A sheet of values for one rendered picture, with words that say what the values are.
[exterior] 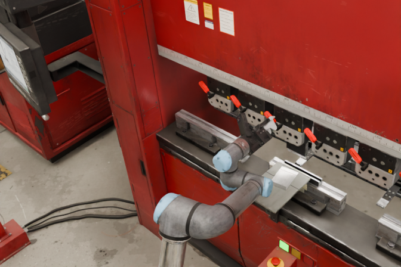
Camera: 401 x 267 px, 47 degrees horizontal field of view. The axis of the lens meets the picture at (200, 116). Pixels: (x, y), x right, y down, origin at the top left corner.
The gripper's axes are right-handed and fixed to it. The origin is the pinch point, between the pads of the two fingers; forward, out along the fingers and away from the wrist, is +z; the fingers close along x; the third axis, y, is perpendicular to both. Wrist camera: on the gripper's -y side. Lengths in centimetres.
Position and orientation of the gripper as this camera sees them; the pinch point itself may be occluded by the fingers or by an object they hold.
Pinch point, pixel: (270, 117)
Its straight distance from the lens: 204.1
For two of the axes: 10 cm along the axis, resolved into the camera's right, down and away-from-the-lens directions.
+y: 6.2, 7.8, -1.2
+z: 7.0, -4.7, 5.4
